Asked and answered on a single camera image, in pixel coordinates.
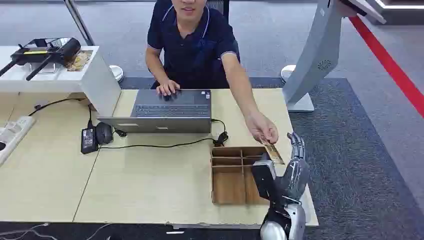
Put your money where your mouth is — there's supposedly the black router with antennas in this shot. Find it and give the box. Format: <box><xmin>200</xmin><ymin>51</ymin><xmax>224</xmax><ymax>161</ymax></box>
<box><xmin>0</xmin><ymin>37</ymin><xmax>82</xmax><ymax>82</ymax></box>

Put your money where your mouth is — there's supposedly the black computer mouse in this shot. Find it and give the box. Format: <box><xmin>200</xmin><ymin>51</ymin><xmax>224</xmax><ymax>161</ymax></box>
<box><xmin>95</xmin><ymin>122</ymin><xmax>115</xmax><ymax>146</ymax></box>

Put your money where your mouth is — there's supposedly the black power adapter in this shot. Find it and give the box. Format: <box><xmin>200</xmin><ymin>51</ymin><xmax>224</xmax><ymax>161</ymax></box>
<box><xmin>80</xmin><ymin>127</ymin><xmax>99</xmax><ymax>155</ymax></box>

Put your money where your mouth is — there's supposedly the white round base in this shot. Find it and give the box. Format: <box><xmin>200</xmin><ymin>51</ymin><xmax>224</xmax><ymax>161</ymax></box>
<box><xmin>108</xmin><ymin>64</ymin><xmax>124</xmax><ymax>83</ymax></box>
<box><xmin>280</xmin><ymin>64</ymin><xmax>297</xmax><ymax>84</ymax></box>

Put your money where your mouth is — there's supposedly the wooden divided card box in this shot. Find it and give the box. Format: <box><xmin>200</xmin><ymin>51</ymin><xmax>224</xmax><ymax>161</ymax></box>
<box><xmin>210</xmin><ymin>146</ymin><xmax>272</xmax><ymax>206</ymax></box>

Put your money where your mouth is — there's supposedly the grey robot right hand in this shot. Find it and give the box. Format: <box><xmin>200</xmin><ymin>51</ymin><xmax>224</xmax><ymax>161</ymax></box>
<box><xmin>276</xmin><ymin>132</ymin><xmax>311</xmax><ymax>204</ymax></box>

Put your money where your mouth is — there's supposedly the white power strip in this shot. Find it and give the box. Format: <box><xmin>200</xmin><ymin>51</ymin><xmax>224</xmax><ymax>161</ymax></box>
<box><xmin>0</xmin><ymin>115</ymin><xmax>36</xmax><ymax>167</ymax></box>

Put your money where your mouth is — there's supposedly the grey slanted pole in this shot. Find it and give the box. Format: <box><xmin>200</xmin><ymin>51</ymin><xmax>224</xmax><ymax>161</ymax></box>
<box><xmin>62</xmin><ymin>0</ymin><xmax>96</xmax><ymax>47</ymax></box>

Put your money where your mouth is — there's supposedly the golden snack packet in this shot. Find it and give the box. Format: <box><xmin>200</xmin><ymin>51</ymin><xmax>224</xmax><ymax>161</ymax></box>
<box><xmin>65</xmin><ymin>49</ymin><xmax>94</xmax><ymax>72</ymax></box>

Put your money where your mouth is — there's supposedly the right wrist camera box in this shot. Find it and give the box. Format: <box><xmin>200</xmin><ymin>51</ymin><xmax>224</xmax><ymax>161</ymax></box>
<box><xmin>251</xmin><ymin>153</ymin><xmax>278</xmax><ymax>204</ymax></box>

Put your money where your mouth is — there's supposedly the grey laptop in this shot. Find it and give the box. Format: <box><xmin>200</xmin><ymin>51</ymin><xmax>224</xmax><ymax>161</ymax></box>
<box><xmin>96</xmin><ymin>89</ymin><xmax>213</xmax><ymax>134</ymax></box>

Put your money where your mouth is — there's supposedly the black mains cable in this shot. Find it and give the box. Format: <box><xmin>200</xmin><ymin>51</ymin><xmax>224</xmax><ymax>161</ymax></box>
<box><xmin>28</xmin><ymin>97</ymin><xmax>94</xmax><ymax>130</ymax></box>

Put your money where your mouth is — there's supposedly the white floor cable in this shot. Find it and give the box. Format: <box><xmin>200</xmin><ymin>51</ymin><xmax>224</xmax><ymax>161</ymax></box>
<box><xmin>0</xmin><ymin>222</ymin><xmax>114</xmax><ymax>240</ymax></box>

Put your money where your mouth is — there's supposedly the person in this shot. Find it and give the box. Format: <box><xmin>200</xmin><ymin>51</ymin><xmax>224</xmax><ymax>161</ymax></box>
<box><xmin>144</xmin><ymin>0</ymin><xmax>280</xmax><ymax>146</ymax></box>

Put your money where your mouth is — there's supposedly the black laptop power cable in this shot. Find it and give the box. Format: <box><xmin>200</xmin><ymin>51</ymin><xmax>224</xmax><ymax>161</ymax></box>
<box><xmin>98</xmin><ymin>118</ymin><xmax>230</xmax><ymax>150</ymax></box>

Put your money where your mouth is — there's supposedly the person's right hand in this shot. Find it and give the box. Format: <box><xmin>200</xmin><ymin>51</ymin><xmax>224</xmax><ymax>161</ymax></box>
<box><xmin>155</xmin><ymin>79</ymin><xmax>182</xmax><ymax>98</ymax></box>

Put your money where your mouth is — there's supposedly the gold printed card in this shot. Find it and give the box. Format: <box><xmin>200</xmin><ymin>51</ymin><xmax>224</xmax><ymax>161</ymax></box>
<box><xmin>261</xmin><ymin>139</ymin><xmax>285</xmax><ymax>166</ymax></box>

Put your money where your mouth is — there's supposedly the person's left hand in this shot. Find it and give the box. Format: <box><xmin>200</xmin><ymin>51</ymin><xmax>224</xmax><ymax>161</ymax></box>
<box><xmin>244</xmin><ymin>110</ymin><xmax>280</xmax><ymax>146</ymax></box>

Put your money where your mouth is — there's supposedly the grey kiosk stand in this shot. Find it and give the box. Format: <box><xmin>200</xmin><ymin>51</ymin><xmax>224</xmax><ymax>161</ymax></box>
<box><xmin>281</xmin><ymin>0</ymin><xmax>387</xmax><ymax>113</ymax></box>

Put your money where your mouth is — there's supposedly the white desk riser box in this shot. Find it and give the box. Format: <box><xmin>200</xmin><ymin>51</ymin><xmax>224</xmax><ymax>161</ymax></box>
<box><xmin>0</xmin><ymin>45</ymin><xmax>122</xmax><ymax>117</ymax></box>

